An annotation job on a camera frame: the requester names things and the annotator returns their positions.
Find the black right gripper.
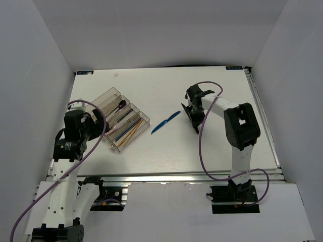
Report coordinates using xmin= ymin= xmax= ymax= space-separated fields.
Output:
xmin=186 ymin=105 xmax=207 ymax=128

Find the black knife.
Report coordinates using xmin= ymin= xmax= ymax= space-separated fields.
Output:
xmin=181 ymin=103 xmax=199 ymax=135

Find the blue metallic knife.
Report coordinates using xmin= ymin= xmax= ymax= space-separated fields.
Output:
xmin=151 ymin=111 xmax=181 ymax=134

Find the black round spoon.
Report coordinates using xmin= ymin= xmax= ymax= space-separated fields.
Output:
xmin=112 ymin=100 xmax=127 ymax=115

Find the green handled silver fork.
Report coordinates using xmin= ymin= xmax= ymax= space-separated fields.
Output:
xmin=117 ymin=108 xmax=133 ymax=123

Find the yellow chopstick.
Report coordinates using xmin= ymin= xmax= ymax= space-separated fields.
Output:
xmin=118 ymin=121 xmax=141 ymax=147
xmin=118 ymin=119 xmax=142 ymax=147

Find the blue chopstick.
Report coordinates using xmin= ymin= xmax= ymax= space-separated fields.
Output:
xmin=115 ymin=118 xmax=142 ymax=142

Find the pink handled fork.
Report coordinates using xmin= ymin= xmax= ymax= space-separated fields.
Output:
xmin=105 ymin=116 xmax=135 ymax=136

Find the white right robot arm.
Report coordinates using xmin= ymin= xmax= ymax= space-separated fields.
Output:
xmin=182 ymin=84 xmax=260 ymax=201

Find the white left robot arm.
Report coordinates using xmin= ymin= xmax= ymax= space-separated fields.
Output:
xmin=31 ymin=108 xmax=108 ymax=241

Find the right blue corner label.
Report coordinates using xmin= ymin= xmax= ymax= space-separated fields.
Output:
xmin=225 ymin=66 xmax=243 ymax=71

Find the blue corner label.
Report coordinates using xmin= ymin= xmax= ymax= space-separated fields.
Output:
xmin=225 ymin=66 xmax=243 ymax=71
xmin=76 ymin=70 xmax=94 ymax=75

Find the clear plastic compartment organizer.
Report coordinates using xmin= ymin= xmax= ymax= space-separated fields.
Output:
xmin=91 ymin=88 xmax=150 ymax=152

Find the left blue corner label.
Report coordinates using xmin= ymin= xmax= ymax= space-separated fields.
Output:
xmin=76 ymin=70 xmax=94 ymax=75

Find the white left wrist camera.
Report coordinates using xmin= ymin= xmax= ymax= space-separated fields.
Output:
xmin=67 ymin=99 xmax=86 ymax=113

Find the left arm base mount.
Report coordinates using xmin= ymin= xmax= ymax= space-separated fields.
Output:
xmin=78 ymin=176 xmax=125 ymax=212

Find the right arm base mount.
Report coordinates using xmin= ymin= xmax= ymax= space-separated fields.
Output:
xmin=206 ymin=186 xmax=260 ymax=214

